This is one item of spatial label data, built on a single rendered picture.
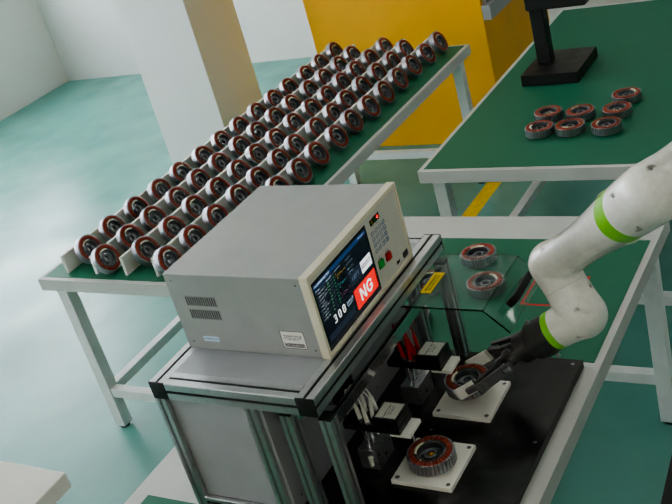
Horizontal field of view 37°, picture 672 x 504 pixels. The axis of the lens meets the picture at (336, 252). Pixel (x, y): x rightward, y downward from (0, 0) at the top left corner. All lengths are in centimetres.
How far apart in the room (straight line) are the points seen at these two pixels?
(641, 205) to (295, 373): 79
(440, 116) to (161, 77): 169
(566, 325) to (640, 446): 130
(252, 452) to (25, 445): 235
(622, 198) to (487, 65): 389
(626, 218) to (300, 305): 68
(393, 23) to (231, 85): 107
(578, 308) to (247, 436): 78
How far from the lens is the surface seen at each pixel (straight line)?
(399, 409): 231
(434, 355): 245
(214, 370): 228
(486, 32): 572
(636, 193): 191
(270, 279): 213
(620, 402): 371
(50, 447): 446
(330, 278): 216
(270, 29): 867
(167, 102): 634
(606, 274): 297
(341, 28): 608
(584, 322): 227
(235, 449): 233
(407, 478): 234
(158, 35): 617
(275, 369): 221
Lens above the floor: 227
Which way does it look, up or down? 26 degrees down
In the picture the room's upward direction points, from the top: 16 degrees counter-clockwise
